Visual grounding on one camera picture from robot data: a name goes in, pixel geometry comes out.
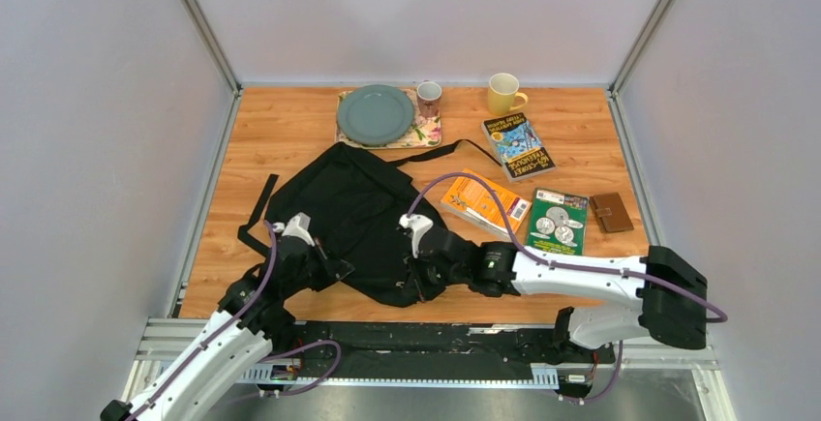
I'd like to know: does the orange paperback book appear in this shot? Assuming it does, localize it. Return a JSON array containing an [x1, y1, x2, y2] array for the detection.
[[441, 168, 532, 240]]

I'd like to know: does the black student backpack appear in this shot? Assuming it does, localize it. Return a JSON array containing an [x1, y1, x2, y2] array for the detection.
[[237, 143, 448, 308]]

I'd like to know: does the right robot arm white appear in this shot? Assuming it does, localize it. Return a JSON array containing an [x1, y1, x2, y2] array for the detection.
[[402, 220, 708, 362]]

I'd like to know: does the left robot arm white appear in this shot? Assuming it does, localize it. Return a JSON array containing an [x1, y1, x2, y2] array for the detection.
[[100, 236, 354, 420]]

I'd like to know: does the green coin book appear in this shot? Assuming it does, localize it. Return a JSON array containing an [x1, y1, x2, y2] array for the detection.
[[526, 188, 589, 256]]

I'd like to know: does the floral placemat tray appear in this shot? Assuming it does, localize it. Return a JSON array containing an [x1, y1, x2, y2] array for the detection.
[[334, 88, 442, 150]]

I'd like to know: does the treehouse paperback book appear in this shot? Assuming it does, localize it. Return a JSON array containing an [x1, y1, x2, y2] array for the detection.
[[481, 112, 557, 182]]

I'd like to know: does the grey-green ceramic plate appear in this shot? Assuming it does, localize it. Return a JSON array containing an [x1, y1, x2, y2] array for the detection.
[[336, 84, 415, 146]]

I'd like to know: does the small pink floral cup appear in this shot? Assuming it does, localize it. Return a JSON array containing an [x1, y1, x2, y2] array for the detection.
[[416, 81, 442, 118]]

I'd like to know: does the brown leather wallet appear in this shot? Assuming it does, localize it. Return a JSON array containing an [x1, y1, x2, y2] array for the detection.
[[590, 193, 634, 233]]

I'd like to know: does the yellow ceramic mug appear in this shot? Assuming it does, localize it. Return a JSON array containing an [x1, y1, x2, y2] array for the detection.
[[487, 73, 529, 116]]

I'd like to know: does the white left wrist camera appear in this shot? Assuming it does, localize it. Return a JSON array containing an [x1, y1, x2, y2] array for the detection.
[[272, 212, 316, 247]]

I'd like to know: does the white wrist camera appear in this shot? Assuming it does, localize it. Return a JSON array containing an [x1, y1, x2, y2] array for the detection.
[[399, 214, 434, 258], [272, 212, 316, 247]]

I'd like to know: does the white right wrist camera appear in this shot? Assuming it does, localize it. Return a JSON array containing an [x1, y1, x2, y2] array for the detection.
[[399, 214, 434, 258]]

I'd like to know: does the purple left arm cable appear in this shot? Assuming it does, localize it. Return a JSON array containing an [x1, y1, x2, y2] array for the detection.
[[121, 220, 344, 421]]

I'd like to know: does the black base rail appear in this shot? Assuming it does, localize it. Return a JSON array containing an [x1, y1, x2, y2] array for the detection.
[[274, 321, 615, 380]]

